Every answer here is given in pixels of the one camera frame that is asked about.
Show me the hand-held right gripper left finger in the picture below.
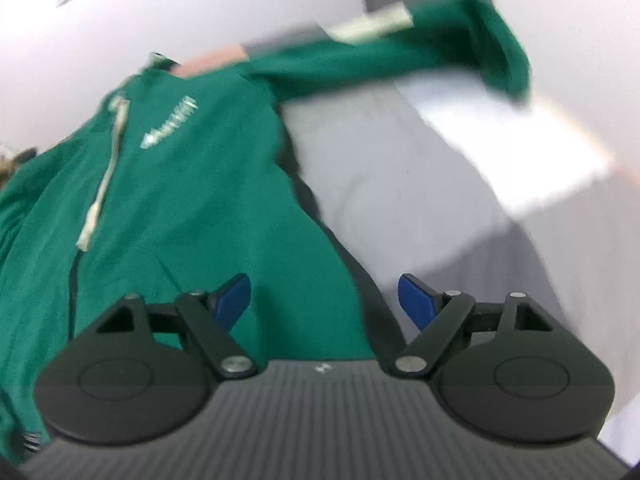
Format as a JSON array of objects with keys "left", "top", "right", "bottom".
[{"left": 92, "top": 274, "right": 257, "bottom": 380}]

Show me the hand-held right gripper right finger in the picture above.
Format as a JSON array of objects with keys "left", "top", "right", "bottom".
[{"left": 394, "top": 274, "right": 557, "bottom": 379}]

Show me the green hoodie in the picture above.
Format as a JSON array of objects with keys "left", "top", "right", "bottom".
[{"left": 0, "top": 0, "right": 532, "bottom": 466}]

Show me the patchwork bed blanket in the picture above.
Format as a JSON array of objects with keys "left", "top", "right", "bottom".
[{"left": 175, "top": 42, "right": 618, "bottom": 361}]

